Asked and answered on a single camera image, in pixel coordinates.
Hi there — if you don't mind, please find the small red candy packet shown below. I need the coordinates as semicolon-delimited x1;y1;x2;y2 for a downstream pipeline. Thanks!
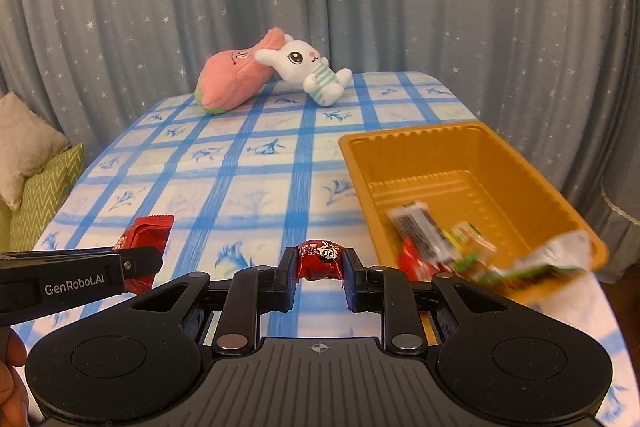
296;239;345;281

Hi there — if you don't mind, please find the large red snack packet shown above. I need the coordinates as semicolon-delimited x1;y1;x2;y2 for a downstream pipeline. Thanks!
114;215;174;295

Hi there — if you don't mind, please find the person's left hand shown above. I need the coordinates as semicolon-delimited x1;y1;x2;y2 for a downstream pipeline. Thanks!
0;332;29;427

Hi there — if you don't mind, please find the black white snack bar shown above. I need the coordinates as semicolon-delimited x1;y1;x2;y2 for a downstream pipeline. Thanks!
387;202;460;265

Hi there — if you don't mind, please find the green zigzag cushion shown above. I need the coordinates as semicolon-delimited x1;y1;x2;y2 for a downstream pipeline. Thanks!
8;143;85;251

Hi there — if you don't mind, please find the blue checked tablecloth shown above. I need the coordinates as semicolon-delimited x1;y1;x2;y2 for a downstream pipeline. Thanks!
8;70;640;427

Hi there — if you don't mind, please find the yellow green candy packet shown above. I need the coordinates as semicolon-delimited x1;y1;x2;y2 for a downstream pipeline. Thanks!
446;221;498;272

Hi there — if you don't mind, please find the beige cushion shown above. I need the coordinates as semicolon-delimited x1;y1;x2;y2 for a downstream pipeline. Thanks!
0;92;70;210

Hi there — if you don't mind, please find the orange plastic tray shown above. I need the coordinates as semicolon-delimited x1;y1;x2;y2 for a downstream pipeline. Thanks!
337;120;611;308

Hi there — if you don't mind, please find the white clear wrapper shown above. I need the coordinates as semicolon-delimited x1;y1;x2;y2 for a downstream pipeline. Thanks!
487;230;591;289

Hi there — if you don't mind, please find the pink peach plush toy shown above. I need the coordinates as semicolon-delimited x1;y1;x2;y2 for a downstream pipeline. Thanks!
194;27;285;114

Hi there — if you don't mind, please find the white bunny plush toy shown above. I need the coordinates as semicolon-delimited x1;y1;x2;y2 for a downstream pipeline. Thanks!
254;35;352;107

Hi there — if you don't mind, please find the blue star curtain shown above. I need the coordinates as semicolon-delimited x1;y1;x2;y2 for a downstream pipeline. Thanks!
1;0;639;281

